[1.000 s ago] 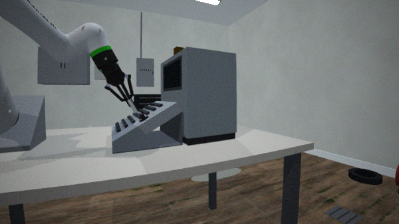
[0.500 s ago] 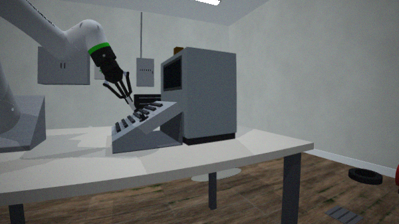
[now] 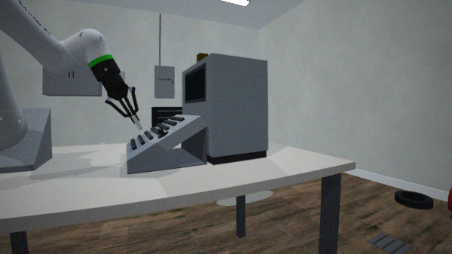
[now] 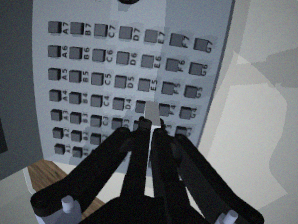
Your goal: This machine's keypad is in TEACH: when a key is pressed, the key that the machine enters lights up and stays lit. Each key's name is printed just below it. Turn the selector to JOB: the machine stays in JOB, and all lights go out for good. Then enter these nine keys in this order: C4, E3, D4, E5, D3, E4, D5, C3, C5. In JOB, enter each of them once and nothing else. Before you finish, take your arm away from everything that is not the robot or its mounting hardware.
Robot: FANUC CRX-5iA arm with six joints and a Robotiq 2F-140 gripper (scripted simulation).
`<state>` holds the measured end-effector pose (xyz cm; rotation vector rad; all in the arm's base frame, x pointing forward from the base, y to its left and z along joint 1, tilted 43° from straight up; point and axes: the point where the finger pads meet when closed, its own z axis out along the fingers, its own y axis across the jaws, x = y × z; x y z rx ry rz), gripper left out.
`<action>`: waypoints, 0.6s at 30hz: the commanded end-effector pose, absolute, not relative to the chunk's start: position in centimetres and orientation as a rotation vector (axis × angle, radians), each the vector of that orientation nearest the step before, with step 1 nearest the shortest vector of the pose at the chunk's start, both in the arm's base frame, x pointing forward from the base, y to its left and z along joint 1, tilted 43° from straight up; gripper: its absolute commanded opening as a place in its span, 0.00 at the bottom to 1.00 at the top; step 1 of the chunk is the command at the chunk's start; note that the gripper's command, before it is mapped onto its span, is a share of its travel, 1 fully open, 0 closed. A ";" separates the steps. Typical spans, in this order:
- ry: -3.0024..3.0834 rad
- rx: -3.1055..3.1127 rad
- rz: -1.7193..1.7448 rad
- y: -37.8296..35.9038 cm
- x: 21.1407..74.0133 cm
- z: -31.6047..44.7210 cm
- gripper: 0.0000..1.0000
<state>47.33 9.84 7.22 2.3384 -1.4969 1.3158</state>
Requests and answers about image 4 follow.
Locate grey machine console with keypad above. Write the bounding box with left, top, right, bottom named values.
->
left=0, top=0, right=235, bottom=181

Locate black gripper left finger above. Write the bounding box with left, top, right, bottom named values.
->
left=30, top=101, right=153, bottom=224

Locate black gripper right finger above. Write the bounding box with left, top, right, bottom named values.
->
left=149, top=102, right=264, bottom=224

